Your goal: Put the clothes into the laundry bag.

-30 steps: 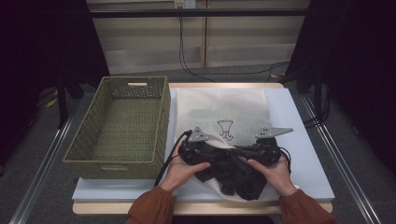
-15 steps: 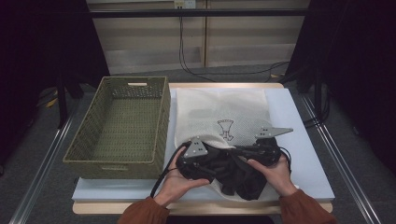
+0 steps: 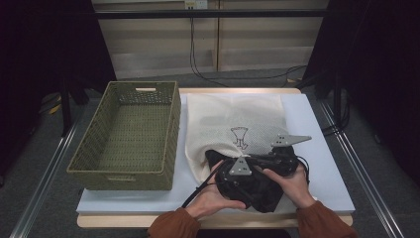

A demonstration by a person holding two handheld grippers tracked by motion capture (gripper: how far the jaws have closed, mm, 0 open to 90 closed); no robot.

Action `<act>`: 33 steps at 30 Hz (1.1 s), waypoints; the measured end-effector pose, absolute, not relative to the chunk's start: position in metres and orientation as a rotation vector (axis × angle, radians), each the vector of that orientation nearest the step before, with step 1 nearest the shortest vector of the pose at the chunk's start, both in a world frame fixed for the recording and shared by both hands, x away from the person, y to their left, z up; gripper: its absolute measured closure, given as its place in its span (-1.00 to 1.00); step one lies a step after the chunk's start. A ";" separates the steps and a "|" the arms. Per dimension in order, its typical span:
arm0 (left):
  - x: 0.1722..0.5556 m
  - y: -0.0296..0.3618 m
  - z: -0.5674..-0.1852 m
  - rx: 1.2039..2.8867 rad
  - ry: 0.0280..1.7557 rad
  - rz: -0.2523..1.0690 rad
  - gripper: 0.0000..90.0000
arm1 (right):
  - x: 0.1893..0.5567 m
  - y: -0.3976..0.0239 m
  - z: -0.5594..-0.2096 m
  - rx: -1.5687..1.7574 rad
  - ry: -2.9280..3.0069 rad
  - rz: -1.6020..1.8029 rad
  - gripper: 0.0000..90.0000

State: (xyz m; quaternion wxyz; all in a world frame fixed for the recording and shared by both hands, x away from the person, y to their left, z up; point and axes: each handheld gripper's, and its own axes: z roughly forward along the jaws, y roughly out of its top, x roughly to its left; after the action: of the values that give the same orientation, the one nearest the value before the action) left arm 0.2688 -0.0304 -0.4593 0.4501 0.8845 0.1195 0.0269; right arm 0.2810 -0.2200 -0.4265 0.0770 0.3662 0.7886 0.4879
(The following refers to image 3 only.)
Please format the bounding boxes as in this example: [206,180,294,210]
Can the yellow floor object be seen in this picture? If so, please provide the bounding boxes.
[39,93,62,116]

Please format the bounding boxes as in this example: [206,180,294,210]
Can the person's left hand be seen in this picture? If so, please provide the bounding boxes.
[184,161,247,219]

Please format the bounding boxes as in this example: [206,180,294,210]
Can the white foam board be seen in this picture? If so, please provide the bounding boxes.
[75,92,356,216]

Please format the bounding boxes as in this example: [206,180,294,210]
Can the black jacket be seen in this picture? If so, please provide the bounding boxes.
[205,149,285,213]

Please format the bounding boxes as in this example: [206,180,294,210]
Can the black metal stand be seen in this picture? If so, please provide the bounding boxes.
[331,72,345,133]
[58,75,90,138]

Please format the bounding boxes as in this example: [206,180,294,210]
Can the black floor cable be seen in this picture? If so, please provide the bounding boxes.
[321,95,351,137]

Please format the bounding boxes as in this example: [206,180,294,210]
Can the right hand-held gripper cable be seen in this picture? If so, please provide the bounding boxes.
[296,155,311,184]

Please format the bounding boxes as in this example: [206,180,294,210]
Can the left hand-held gripper cable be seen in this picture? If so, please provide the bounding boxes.
[181,160,229,209]

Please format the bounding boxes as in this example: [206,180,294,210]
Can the person's right hand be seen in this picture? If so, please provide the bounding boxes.
[262,163,316,209]

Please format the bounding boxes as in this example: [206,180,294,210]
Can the metal floor rail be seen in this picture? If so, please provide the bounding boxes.
[318,102,405,238]
[9,108,85,238]

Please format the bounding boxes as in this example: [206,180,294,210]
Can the hand-held gripper cable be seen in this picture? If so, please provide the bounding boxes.
[181,160,229,209]
[296,155,311,184]

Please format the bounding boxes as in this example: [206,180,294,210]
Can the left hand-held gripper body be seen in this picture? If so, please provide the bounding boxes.
[217,157,262,199]

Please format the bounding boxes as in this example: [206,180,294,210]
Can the white wall socket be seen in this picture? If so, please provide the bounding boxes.
[183,0,208,10]

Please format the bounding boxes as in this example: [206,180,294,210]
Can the cream mesh laundry bag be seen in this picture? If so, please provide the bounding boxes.
[184,93,298,214]

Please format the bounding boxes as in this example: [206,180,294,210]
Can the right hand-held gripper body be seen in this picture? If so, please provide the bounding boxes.
[270,133,312,178]

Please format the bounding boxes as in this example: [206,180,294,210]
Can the green woven basket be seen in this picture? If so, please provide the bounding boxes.
[66,80,182,191]

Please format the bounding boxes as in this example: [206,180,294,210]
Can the black wall cable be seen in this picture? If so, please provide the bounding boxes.
[188,18,308,88]

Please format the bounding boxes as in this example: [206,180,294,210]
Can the black horizontal bar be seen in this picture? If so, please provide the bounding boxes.
[93,9,328,19]

